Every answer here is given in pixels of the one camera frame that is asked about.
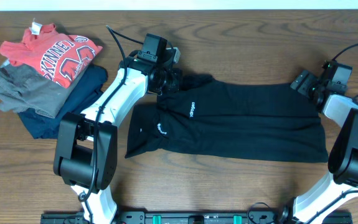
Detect black polo shirt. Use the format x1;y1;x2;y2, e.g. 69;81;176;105
126;75;328;163

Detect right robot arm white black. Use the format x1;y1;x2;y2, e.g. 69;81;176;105
277;68;358;224

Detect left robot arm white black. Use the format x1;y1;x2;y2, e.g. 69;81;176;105
53;57;182;223

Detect red printed t-shirt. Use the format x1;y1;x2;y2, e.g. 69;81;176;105
0;23;103;88

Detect navy blue folded shirt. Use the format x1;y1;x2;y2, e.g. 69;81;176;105
18;64;108;139

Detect grey folded shirt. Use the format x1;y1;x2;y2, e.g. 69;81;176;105
0;60;83;118

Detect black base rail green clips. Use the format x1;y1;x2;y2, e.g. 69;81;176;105
40;202;354;224

